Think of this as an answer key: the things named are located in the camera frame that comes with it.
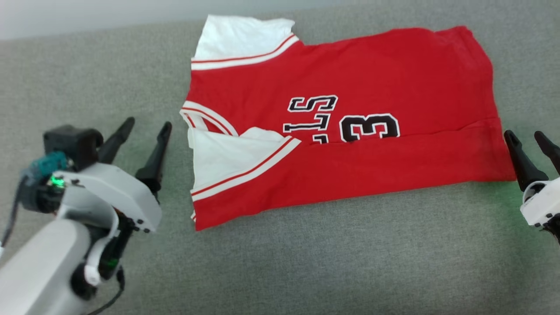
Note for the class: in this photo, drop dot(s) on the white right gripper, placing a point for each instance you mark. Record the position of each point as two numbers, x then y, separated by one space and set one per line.
542 203

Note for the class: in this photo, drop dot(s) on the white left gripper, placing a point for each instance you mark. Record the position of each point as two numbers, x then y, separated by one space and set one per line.
118 192

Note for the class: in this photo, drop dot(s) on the red and white jersey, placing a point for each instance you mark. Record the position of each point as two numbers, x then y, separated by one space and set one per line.
372 148

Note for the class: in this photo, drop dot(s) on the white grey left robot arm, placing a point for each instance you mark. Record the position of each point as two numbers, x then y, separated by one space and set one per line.
35 271

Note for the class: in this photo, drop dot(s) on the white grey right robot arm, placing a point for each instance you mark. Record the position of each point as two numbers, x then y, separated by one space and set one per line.
554 231

